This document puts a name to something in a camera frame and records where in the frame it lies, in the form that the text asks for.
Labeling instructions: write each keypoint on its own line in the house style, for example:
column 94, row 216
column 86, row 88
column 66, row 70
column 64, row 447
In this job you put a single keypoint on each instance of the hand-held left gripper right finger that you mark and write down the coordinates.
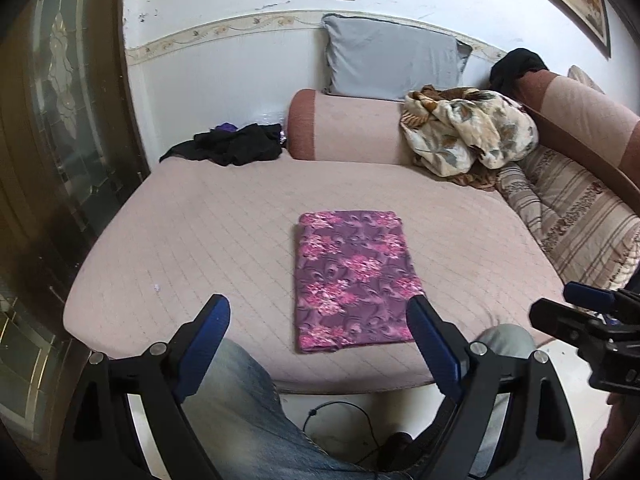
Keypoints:
column 434, row 350

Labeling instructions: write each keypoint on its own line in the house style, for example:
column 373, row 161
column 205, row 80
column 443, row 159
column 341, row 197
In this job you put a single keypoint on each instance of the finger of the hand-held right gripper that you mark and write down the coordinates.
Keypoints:
column 590, row 296
column 560, row 317

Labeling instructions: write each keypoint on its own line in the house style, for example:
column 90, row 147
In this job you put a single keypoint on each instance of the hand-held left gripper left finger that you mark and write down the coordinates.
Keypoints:
column 206, row 340

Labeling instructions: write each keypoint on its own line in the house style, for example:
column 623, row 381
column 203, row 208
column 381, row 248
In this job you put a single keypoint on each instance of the purple floral cloth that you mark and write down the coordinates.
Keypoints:
column 350, row 280

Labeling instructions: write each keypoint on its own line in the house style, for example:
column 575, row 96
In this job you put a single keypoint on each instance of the person's right forearm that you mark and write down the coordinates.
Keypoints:
column 622, row 435

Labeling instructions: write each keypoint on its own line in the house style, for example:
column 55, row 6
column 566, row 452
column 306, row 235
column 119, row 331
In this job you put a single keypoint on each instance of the black clothes pile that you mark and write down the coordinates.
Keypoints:
column 235, row 146

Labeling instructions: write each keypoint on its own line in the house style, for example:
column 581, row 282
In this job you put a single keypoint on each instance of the person's left jeans leg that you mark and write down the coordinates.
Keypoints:
column 250, row 410

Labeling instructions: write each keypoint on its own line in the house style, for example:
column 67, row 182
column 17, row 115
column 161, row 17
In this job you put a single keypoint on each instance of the striped beige cushion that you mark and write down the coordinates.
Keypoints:
column 575, row 210

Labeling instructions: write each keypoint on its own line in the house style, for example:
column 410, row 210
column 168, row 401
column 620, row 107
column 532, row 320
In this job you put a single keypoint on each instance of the pink quilted bed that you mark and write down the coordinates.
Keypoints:
column 200, row 240

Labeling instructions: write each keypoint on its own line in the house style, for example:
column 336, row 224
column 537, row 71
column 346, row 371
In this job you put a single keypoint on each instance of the dark shoe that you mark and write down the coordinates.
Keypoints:
column 402, row 447

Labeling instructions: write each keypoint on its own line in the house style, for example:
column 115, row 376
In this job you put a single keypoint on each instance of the pink brown sofa backrest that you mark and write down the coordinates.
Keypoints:
column 585, row 110

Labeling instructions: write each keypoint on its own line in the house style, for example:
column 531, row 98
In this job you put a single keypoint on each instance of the cream floral fleece blanket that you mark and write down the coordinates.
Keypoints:
column 465, row 130

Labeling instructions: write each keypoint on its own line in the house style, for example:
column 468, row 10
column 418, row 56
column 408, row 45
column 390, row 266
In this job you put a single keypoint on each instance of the small purple garment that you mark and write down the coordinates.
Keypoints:
column 225, row 128

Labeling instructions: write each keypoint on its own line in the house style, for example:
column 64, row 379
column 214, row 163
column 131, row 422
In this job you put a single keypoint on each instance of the pink bolster cushion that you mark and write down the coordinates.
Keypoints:
column 345, row 127

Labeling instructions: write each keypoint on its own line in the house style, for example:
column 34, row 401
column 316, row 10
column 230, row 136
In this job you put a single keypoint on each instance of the black cloth on backrest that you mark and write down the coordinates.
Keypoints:
column 517, row 67

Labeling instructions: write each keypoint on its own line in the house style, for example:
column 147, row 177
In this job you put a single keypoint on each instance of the wooden door with glass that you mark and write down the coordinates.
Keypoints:
column 65, row 135

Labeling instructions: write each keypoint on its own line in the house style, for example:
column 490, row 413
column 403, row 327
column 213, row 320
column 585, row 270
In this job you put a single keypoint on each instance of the grey pillow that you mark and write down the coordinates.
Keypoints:
column 390, row 57

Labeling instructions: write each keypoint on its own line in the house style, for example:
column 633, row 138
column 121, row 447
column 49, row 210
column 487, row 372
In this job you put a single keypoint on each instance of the patterned wall border strip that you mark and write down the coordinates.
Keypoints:
column 225, row 30

